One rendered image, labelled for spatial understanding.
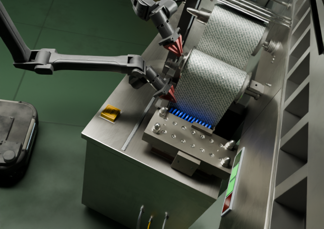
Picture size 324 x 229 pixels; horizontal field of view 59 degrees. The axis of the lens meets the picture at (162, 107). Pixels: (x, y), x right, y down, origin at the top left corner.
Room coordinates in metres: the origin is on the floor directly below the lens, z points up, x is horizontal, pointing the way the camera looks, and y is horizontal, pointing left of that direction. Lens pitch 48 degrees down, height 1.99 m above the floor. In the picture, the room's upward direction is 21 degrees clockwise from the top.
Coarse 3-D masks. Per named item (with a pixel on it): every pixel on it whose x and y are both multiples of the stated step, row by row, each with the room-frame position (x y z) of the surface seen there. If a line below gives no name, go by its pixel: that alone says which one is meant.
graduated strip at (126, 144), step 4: (164, 80) 1.19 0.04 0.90; (152, 100) 1.01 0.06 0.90; (148, 104) 0.97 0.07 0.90; (152, 104) 0.98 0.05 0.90; (148, 108) 0.94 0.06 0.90; (144, 112) 0.91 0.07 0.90; (144, 116) 0.89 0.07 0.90; (140, 120) 0.86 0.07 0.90; (136, 124) 0.82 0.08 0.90; (140, 124) 0.83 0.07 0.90; (136, 128) 0.80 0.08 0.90; (132, 132) 0.77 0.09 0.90; (128, 136) 0.74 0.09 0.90; (132, 136) 0.75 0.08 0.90; (128, 140) 0.72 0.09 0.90; (124, 144) 0.70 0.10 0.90; (128, 144) 0.70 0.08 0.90; (124, 148) 0.67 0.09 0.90
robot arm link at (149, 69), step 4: (148, 68) 0.90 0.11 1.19; (152, 68) 0.92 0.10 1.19; (148, 72) 0.89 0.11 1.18; (152, 72) 0.90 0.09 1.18; (156, 72) 0.92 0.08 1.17; (144, 76) 0.88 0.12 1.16; (148, 76) 0.88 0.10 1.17; (152, 76) 0.89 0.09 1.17; (156, 76) 0.91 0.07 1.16; (144, 80) 0.89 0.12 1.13; (148, 80) 0.88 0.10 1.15; (152, 80) 0.88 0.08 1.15
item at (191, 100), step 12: (180, 84) 0.89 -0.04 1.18; (180, 96) 0.89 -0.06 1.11; (192, 96) 0.89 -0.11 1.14; (204, 96) 0.88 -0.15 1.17; (180, 108) 0.89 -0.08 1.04; (192, 108) 0.89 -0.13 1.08; (204, 108) 0.88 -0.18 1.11; (216, 108) 0.88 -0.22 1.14; (204, 120) 0.88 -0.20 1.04; (216, 120) 0.87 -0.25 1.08
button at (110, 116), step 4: (108, 104) 0.86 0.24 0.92; (108, 108) 0.83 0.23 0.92; (112, 108) 0.84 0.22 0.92; (116, 108) 0.85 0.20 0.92; (104, 112) 0.80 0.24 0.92; (108, 112) 0.81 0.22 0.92; (112, 112) 0.82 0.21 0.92; (116, 112) 0.83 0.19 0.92; (104, 116) 0.79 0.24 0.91; (108, 116) 0.79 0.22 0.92; (112, 116) 0.80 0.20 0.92; (116, 116) 0.81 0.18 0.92; (112, 120) 0.78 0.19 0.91
